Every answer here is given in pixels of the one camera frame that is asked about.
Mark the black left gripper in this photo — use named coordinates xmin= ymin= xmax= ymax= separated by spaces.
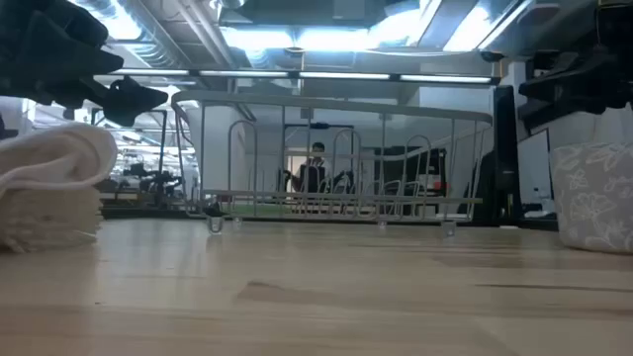
xmin=0 ymin=0 xmax=169 ymax=128

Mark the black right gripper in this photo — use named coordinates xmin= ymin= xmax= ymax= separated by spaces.
xmin=517 ymin=0 xmax=633 ymax=132

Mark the metal wire dish rack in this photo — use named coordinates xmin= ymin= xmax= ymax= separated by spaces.
xmin=170 ymin=89 xmax=495 ymax=237

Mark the white board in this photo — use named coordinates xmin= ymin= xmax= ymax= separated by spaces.
xmin=517 ymin=128 xmax=553 ymax=205

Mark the black computer monitor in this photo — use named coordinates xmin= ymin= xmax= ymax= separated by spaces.
xmin=492 ymin=84 xmax=521 ymax=224

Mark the black background robot station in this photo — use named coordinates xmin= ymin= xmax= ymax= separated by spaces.
xmin=121 ymin=109 xmax=188 ymax=210

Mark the translucent plastic cutlery holder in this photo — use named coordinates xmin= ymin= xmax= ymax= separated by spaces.
xmin=186 ymin=101 xmax=248 ymax=195

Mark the white striped dish towel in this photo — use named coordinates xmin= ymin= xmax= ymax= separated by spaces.
xmin=0 ymin=122 xmax=119 ymax=254

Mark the person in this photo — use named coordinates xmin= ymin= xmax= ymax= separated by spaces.
xmin=291 ymin=141 xmax=331 ymax=194

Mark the LED tube light bar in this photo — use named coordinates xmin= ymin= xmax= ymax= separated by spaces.
xmin=111 ymin=67 xmax=500 ymax=85

